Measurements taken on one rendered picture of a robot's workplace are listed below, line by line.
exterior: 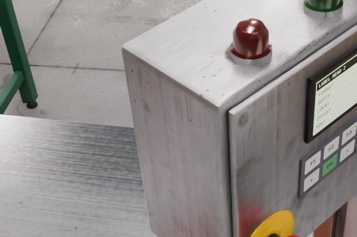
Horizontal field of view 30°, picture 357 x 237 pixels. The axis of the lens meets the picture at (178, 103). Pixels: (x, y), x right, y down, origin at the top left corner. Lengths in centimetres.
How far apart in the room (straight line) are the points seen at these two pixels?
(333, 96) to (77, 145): 93
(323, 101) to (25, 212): 86
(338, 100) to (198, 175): 11
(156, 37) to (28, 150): 94
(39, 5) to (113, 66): 70
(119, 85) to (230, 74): 244
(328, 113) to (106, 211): 79
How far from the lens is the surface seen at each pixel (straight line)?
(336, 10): 45
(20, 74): 267
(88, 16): 331
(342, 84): 46
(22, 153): 135
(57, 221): 121
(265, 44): 41
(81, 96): 281
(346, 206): 64
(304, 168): 48
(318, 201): 53
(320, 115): 45
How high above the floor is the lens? 172
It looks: 40 degrees down
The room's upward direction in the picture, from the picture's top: 6 degrees counter-clockwise
